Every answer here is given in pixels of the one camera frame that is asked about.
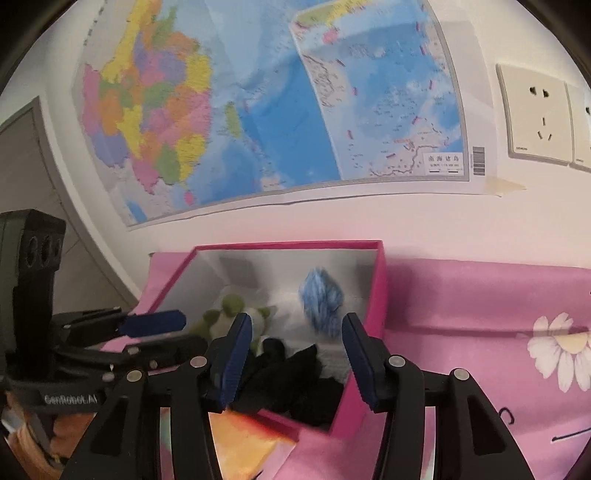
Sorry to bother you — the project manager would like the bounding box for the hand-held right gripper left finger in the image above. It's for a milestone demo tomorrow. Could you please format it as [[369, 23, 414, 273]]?
[[60, 312, 254, 480]]

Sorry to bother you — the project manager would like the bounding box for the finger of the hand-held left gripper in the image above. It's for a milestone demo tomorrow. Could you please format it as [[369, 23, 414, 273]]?
[[51, 308, 187, 344], [60, 335, 208, 377]]

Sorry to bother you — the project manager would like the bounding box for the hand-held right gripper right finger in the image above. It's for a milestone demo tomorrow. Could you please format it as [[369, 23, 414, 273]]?
[[342, 312, 534, 480]]

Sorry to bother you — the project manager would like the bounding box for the green frog plush toy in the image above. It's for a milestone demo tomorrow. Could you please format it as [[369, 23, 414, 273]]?
[[191, 295, 278, 342]]

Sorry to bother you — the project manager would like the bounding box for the black fabric scrunchie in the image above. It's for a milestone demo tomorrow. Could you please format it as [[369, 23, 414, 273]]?
[[240, 337, 346, 428]]

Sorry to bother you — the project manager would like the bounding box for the pink cardboard box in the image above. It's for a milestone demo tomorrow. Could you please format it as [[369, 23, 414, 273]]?
[[139, 239, 386, 437]]

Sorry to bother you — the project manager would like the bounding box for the blue checkered scrunchie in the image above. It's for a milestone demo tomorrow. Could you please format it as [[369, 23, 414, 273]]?
[[298, 267, 345, 337]]

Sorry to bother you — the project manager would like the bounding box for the person's left forearm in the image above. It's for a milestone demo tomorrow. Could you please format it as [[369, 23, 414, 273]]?
[[0, 406, 63, 480]]

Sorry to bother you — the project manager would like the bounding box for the pastel tissue box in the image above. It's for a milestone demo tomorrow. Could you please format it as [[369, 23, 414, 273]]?
[[157, 406, 301, 480]]

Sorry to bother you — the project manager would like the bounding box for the grey door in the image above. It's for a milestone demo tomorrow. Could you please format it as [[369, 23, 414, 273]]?
[[0, 97, 141, 319]]

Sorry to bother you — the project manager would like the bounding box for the pink printed bedsheet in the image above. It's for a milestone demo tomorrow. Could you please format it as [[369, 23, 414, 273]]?
[[99, 251, 591, 480]]

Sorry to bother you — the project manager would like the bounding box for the colourful wall map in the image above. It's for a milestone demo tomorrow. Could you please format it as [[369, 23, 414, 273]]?
[[71, 0, 488, 229]]

